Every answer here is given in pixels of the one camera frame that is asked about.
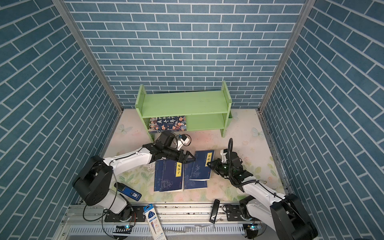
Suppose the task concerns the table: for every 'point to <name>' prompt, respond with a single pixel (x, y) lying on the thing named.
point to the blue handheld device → (128, 191)
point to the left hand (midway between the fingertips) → (190, 158)
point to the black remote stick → (214, 211)
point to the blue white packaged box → (154, 224)
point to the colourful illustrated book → (175, 123)
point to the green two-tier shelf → (204, 110)
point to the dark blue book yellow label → (172, 176)
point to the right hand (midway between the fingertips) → (205, 162)
